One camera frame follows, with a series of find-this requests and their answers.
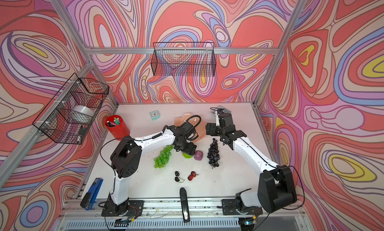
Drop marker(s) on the white tape roll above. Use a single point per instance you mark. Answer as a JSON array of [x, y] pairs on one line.
[[81, 114]]

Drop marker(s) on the blue stapler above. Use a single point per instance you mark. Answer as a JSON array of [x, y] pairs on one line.
[[89, 198]]

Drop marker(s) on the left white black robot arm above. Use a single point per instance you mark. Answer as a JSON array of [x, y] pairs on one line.
[[125, 160]]

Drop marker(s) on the black stapler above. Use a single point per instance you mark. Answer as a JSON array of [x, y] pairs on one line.
[[185, 205]]

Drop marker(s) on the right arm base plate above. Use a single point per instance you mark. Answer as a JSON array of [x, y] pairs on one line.
[[231, 207]]

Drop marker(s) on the green grape bunch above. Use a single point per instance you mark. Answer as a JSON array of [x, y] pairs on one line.
[[163, 158]]

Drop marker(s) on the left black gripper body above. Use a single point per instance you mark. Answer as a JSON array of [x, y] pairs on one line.
[[187, 148]]

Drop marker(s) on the red pen cup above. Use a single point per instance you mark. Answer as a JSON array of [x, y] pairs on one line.
[[117, 127]]

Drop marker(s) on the black wire basket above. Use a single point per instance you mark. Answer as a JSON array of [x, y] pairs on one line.
[[196, 59], [55, 123]]

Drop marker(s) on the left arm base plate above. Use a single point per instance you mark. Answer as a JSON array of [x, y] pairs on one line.
[[129, 208]]

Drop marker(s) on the teal small clock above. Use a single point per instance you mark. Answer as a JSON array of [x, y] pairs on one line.
[[155, 115]]

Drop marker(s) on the grey calculator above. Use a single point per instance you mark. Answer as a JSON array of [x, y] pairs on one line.
[[223, 108]]

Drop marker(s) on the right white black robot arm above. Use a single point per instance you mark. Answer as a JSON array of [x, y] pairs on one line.
[[276, 188]]

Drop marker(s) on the black cherries pair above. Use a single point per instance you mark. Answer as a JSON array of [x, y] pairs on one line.
[[178, 179]]

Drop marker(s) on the red cherries pair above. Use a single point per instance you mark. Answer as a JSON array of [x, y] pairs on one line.
[[192, 175]]

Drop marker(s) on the back black wire basket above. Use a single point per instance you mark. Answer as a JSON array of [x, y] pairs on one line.
[[196, 59]]

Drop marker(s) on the pink fruit bowl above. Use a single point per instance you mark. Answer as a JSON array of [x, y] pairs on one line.
[[200, 129]]

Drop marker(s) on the left black wire basket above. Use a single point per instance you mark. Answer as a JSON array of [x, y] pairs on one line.
[[55, 123]]

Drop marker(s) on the dark purple grape bunch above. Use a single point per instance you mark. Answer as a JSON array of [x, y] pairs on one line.
[[213, 154]]

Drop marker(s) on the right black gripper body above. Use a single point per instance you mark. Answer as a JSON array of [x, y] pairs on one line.
[[215, 130]]

